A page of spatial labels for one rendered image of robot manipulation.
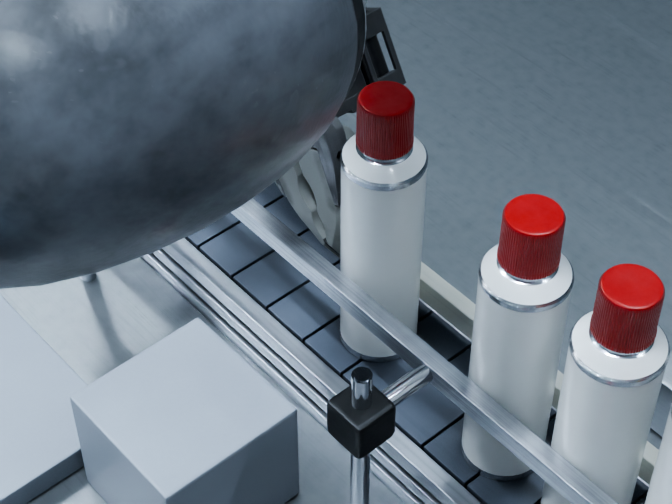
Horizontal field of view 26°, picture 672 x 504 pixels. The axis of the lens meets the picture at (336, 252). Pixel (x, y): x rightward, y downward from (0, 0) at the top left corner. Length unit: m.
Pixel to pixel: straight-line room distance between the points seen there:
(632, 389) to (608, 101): 0.52
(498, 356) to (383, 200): 0.11
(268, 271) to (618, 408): 0.33
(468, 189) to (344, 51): 0.72
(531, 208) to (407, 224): 0.12
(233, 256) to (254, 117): 0.63
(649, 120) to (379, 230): 0.42
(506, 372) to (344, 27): 0.42
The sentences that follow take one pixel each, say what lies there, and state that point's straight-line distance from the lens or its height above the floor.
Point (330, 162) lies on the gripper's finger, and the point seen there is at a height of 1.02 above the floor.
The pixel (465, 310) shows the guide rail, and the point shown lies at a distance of 0.94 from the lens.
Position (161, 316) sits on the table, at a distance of 1.06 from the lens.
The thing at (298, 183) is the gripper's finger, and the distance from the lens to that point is 0.94.
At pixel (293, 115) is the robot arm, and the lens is 0.41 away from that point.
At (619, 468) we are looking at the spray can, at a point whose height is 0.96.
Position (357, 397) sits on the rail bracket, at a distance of 0.81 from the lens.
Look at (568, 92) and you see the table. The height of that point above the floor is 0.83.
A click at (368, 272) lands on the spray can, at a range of 0.89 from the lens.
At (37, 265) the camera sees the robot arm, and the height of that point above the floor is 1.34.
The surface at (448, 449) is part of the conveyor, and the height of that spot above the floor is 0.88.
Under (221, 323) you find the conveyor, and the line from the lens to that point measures 1.03.
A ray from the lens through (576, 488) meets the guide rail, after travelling 0.81.
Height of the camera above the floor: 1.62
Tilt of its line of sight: 46 degrees down
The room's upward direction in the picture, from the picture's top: straight up
